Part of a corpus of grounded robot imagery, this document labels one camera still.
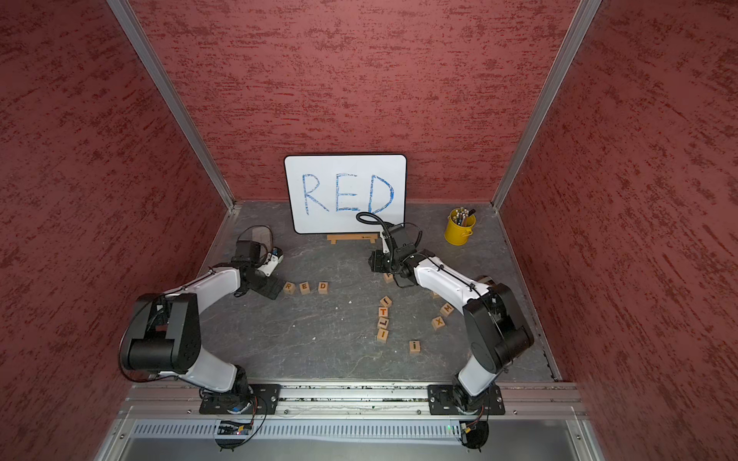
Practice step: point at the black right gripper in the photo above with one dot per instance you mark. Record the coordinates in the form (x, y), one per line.
(377, 256)

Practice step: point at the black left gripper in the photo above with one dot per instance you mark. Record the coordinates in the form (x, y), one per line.
(265, 289)

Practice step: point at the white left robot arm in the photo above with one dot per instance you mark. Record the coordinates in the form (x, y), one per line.
(164, 338)

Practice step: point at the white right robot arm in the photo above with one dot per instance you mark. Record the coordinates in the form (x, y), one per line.
(497, 330)

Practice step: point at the wooden block letter M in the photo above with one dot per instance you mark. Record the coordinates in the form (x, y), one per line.
(447, 310)

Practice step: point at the wooden block letter X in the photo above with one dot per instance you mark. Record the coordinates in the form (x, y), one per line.
(438, 323)

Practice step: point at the grey stone-look eraser case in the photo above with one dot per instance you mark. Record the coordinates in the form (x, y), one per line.
(262, 234)

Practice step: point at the wooden whiteboard stand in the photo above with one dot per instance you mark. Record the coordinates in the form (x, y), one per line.
(372, 237)

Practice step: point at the yellow pencil cup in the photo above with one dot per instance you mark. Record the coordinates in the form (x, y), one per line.
(460, 226)

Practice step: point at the whiteboard with RED text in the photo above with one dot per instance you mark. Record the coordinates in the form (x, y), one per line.
(326, 192)

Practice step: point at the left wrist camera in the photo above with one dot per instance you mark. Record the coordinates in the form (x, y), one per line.
(275, 257)

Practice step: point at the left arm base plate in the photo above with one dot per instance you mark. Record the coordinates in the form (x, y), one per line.
(258, 398)

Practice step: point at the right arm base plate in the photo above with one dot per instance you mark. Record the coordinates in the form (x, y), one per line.
(452, 399)

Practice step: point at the aluminium front rail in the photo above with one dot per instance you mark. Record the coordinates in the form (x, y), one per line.
(382, 400)

